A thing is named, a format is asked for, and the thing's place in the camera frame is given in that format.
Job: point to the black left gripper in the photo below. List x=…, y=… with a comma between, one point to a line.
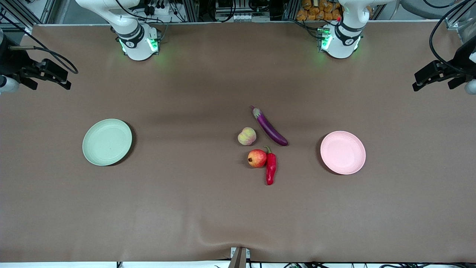
x=462, y=59

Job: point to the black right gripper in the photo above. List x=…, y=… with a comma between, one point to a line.
x=11, y=61

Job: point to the purple eggplant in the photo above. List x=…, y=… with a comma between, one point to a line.
x=270, y=128

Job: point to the red pepper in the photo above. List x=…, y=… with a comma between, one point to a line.
x=271, y=167

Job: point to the red pomegranate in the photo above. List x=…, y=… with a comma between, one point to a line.
x=257, y=158

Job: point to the pale peach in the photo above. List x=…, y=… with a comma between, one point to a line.
x=247, y=136

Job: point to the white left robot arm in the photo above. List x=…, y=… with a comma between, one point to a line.
x=342, y=41

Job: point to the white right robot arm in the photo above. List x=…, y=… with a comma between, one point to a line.
x=137, y=41

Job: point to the pale green plate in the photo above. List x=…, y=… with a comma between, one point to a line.
x=107, y=142

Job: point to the pink plate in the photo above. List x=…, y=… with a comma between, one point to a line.
x=343, y=152

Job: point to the white power strip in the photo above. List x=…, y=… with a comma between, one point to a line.
x=165, y=14

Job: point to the pile of orange items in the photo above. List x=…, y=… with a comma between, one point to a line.
x=316, y=11

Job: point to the brown table cover cloth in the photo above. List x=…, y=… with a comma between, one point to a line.
x=186, y=208

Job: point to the grey device with white connectors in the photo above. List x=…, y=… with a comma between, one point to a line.
x=243, y=16

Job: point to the aluminium corner frame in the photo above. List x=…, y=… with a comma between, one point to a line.
x=459, y=26
x=47, y=11

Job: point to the aluminium frame post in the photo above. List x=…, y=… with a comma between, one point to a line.
x=191, y=9
x=292, y=9

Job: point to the metal table edge bracket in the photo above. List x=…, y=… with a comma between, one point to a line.
x=240, y=258

